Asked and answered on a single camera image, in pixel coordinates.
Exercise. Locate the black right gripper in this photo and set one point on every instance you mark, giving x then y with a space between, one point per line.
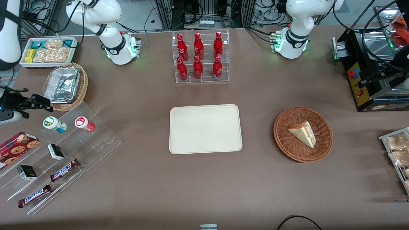
19 103

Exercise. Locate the green gum bottle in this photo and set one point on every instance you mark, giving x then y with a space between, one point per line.
54 124

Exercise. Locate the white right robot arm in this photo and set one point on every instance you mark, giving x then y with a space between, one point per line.
119 48

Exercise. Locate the aluminium foil tray stack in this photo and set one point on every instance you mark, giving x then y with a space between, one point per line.
62 84

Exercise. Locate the red gum bottle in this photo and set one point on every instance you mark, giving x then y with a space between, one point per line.
83 123

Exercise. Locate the cream plastic tray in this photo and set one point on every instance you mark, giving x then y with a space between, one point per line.
205 129

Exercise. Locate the tray of packaged snacks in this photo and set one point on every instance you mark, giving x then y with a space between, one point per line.
388 136

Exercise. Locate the white plastic snack bin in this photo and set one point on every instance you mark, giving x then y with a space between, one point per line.
25 64

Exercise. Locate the light wicker basket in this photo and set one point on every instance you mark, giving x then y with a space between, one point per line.
83 83

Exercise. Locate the yellow snack pack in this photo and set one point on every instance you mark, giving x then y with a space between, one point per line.
30 55

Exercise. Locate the clear bag of crackers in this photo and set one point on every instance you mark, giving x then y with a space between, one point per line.
52 55

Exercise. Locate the small black box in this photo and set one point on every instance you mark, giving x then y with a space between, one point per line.
27 172
56 152

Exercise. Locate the red cookie box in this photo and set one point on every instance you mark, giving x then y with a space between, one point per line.
16 147

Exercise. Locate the teal snack pack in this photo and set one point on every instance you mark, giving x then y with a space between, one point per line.
38 44

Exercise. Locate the clear acrylic stepped stand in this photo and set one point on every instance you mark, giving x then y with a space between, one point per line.
92 143

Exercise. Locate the snickers chocolate bar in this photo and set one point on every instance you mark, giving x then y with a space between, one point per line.
34 195
64 170

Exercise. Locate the red cola bottle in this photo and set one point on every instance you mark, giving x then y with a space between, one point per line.
198 47
182 71
217 68
218 45
198 69
181 48

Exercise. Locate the clear acrylic bottle rack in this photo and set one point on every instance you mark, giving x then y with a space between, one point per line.
206 80

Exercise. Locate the white power strip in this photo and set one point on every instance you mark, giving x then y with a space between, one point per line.
207 23

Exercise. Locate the small grey device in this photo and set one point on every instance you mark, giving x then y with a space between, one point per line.
208 227

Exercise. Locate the round brown wicker basket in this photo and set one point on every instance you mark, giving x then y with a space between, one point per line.
287 143

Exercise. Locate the wrapped sandwich wedge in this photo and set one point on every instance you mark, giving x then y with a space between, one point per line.
303 133

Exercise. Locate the black sealing machine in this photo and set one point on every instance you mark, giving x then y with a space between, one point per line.
367 86

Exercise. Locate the clear bag of pastries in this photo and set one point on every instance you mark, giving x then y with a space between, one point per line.
397 142
399 158

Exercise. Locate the red plastic packaging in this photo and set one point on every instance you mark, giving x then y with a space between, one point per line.
401 35

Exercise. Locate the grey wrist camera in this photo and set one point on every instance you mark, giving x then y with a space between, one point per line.
9 117

